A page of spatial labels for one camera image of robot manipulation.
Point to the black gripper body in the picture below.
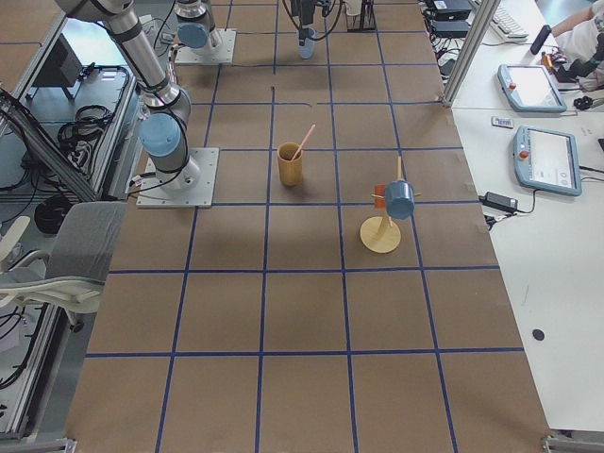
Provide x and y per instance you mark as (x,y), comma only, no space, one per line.
(305,9)

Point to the light blue plastic cup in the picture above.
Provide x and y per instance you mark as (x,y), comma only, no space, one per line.
(306,42)

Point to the pink chopstick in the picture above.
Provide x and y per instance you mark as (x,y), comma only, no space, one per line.
(302,144)

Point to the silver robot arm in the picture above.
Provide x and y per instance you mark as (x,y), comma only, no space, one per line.
(199,13)
(163,131)

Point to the bamboo chopstick holder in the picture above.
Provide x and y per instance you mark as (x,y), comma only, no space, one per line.
(289,167)

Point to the orange mug on stand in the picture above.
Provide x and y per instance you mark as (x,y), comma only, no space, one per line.
(379,197)

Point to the white keyboard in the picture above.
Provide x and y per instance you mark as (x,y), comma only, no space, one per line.
(506,28)

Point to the blue mug on stand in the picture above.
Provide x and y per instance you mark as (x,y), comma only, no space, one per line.
(399,199)

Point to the small label card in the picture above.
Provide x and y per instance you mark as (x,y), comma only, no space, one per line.
(502,122)

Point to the wooden mug tree stand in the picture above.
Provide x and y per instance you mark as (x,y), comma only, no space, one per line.
(381,234)

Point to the teach pendant far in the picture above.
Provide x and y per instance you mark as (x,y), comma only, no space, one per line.
(529,88)

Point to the teach pendant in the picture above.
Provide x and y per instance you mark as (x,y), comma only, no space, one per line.
(546,160)
(529,88)

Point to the black power adapter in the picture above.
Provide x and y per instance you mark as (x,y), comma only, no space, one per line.
(499,202)

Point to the teach pendant near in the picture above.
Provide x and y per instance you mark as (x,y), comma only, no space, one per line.
(546,160)

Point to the grey office chair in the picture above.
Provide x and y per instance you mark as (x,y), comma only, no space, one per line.
(72,275)

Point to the black wire mug rack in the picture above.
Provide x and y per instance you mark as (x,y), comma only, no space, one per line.
(360,15)

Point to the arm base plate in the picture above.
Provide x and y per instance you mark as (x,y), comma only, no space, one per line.
(193,187)
(198,46)

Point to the aluminium frame post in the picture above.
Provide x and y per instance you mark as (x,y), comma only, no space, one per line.
(478,28)

